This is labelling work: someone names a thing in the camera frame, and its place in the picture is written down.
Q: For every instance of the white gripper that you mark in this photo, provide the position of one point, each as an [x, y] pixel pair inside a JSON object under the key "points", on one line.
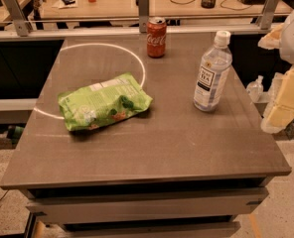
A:
{"points": [[280, 107]]}

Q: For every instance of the green rice chip bag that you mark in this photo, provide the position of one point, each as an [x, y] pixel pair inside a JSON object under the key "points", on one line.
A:
{"points": [[104, 103]]}

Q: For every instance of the clear tea water bottle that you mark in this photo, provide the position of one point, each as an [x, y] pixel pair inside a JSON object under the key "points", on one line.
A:
{"points": [[213, 72]]}

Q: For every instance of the black mesh pen cup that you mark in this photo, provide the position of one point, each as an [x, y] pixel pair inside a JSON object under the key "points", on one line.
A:
{"points": [[208, 4]]}

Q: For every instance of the orange soda can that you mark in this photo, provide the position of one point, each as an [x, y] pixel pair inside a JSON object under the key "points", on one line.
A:
{"points": [[156, 37]]}

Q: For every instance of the grey drawer cabinet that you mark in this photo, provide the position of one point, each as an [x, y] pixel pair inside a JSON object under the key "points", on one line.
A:
{"points": [[152, 210]]}

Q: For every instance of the green bottle on floor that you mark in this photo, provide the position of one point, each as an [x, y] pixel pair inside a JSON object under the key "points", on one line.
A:
{"points": [[14, 132]]}

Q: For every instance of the right metal rail bracket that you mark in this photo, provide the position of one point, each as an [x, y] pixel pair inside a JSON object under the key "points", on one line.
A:
{"points": [[265, 20]]}

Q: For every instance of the metal rail bracket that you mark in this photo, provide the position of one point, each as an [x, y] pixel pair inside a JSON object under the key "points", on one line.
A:
{"points": [[143, 14], [22, 25], [265, 20]]}

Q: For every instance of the middle metal rail bracket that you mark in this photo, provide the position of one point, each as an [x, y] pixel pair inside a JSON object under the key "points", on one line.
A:
{"points": [[143, 14]]}

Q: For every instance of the left metal rail bracket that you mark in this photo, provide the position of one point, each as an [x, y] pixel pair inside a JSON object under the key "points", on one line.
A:
{"points": [[22, 25]]}

